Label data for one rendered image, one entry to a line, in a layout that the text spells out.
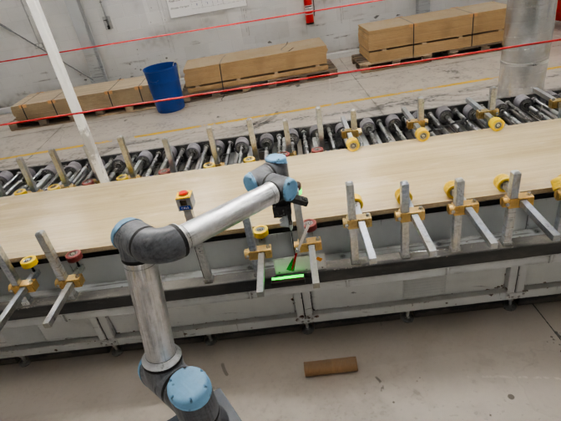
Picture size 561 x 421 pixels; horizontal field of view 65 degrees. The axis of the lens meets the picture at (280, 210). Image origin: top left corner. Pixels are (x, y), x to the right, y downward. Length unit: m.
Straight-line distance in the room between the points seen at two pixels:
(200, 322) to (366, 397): 1.09
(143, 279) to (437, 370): 1.78
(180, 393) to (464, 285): 1.85
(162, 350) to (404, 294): 1.60
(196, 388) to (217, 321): 1.25
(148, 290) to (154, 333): 0.18
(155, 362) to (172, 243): 0.54
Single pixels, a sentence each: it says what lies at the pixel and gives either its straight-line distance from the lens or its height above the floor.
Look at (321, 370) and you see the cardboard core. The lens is 2.67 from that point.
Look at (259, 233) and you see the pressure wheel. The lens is 2.25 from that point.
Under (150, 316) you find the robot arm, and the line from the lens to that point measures 1.64.
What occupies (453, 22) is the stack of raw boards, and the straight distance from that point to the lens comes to 8.33.
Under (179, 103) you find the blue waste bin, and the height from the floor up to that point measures 0.10.
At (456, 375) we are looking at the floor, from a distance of 2.75.
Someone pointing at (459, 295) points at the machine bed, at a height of 0.17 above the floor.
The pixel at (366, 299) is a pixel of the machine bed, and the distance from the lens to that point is 2.82.
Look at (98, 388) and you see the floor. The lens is 3.11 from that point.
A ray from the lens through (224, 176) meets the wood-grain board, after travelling 2.90.
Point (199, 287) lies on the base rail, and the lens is 2.36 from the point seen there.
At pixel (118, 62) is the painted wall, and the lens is 9.43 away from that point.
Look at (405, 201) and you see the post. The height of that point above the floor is 1.03.
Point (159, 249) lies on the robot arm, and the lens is 1.40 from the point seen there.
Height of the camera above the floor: 2.15
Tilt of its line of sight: 31 degrees down
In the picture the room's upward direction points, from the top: 10 degrees counter-clockwise
